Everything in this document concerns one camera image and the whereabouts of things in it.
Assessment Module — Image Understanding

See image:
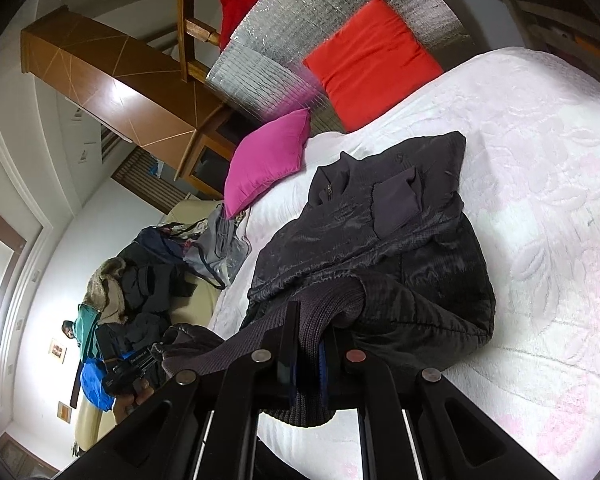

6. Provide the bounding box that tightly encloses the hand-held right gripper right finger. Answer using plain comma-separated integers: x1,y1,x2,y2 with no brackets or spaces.
317,326,547,480

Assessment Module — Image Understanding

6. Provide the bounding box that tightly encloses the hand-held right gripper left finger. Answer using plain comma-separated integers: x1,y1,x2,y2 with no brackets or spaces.
59,301,301,480

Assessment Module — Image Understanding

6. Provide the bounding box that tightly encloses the black quilted jacket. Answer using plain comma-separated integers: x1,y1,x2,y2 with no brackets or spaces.
161,131,496,429

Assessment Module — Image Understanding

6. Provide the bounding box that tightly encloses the pile of dark clothes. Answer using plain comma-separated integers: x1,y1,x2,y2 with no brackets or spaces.
94,225,201,361

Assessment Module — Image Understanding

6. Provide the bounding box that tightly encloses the person's left hand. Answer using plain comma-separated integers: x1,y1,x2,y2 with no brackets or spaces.
111,377,155,420

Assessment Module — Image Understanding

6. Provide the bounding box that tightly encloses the blue garment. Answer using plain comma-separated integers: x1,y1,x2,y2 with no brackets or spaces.
79,359,117,412

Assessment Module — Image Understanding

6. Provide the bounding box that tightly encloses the green garment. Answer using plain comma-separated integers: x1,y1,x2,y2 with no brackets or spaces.
76,304,102,362

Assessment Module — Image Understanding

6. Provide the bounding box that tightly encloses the fur-trimmed coat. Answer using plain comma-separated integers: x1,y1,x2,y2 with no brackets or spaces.
81,257,127,327

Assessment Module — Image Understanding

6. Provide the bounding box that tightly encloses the beige sofa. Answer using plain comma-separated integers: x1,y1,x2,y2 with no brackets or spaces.
71,198,227,457

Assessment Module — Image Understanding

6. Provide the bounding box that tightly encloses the grey garment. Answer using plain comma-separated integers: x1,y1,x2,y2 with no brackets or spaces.
181,204,252,290

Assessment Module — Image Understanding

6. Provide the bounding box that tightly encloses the pink pillow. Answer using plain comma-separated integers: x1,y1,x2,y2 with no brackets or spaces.
223,108,312,220

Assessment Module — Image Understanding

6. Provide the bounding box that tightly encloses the brown wooden wardrobe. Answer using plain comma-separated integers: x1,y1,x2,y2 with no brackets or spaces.
19,13,232,182

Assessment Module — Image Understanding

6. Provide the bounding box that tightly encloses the white floral bedspread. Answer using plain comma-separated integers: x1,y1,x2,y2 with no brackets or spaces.
209,46,600,480

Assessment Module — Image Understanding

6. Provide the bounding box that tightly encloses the red square pillow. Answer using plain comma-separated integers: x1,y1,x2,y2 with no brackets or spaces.
302,0,444,134

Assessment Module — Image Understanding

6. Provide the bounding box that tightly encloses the silver foil insulation mat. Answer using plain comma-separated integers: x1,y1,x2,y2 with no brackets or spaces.
205,0,474,134

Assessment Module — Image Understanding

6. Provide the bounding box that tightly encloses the wooden headboard frame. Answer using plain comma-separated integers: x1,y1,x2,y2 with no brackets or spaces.
176,0,231,84

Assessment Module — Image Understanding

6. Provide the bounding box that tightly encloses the wooden chair frame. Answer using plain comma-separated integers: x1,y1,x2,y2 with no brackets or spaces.
505,0,600,63

